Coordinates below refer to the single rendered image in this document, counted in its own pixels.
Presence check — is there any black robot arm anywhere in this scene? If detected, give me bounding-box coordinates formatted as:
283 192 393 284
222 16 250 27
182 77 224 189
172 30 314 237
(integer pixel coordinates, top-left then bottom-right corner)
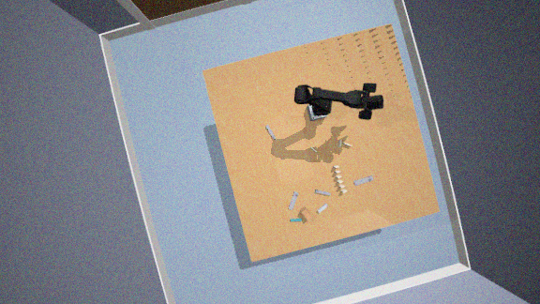
294 84 383 116

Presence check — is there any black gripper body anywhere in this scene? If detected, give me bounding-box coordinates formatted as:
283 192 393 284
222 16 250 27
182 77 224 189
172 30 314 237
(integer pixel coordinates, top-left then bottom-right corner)
358 83 376 120

